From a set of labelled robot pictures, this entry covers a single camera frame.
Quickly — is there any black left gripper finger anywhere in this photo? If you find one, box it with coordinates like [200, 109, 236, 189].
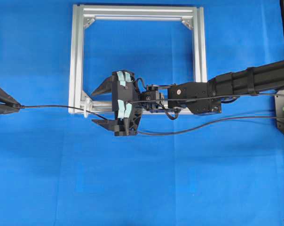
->
[0, 104, 21, 114]
[0, 88, 20, 105]

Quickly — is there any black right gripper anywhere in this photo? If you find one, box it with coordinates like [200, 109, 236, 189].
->
[91, 70, 142, 136]

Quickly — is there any black usb cable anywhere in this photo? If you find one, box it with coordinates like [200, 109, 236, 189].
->
[13, 104, 284, 136]

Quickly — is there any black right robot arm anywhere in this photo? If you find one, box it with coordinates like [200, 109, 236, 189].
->
[92, 61, 284, 136]

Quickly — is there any white zip tie loop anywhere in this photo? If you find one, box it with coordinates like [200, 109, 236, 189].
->
[81, 97, 93, 118]

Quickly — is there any blue table cloth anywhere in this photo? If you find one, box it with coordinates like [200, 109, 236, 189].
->
[0, 0, 284, 226]

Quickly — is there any silver aluminium extrusion frame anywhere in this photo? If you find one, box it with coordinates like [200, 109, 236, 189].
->
[68, 4, 207, 116]

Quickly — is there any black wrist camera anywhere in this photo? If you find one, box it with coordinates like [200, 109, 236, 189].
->
[139, 85, 168, 113]

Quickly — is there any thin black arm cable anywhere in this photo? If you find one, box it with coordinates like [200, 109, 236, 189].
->
[123, 91, 284, 104]

